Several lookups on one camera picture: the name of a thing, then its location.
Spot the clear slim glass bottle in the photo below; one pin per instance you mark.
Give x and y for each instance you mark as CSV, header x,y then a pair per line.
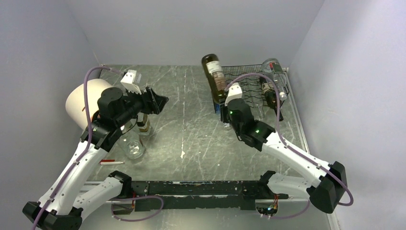
x,y
259,105

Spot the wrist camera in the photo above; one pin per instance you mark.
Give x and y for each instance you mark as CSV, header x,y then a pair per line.
x,y
130,81
234,92

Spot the white pen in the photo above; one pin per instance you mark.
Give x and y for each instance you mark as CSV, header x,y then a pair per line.
x,y
111,163

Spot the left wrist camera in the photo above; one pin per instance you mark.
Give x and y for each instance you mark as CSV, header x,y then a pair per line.
x,y
130,81

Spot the dark green wine bottle front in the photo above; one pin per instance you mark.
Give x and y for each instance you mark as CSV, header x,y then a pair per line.
x,y
269,94

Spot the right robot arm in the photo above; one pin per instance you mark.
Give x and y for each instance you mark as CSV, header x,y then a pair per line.
x,y
322,183

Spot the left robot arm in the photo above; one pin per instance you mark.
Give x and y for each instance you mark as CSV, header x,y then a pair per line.
x,y
62,207

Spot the clear round bottle white cap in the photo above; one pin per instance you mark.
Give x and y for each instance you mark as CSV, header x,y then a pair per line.
x,y
132,145

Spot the dark green wine bottle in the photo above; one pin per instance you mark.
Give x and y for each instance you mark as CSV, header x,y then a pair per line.
x,y
269,94
215,76

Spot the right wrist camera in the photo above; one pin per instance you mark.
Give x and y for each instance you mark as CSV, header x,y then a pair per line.
x,y
234,92

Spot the white and orange drum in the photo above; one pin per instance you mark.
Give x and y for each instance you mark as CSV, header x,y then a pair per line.
x,y
75,106

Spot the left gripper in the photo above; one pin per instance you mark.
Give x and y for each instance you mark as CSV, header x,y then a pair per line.
x,y
152,102

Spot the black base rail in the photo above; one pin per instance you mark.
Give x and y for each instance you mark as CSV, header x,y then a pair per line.
x,y
199,194

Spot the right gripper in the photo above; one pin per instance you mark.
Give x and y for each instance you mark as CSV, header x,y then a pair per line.
x,y
224,108

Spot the black wire wine rack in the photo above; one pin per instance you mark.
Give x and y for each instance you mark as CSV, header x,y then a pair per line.
x,y
251,88

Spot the clear bottle with label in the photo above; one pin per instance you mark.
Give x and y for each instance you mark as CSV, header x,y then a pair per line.
x,y
143,124

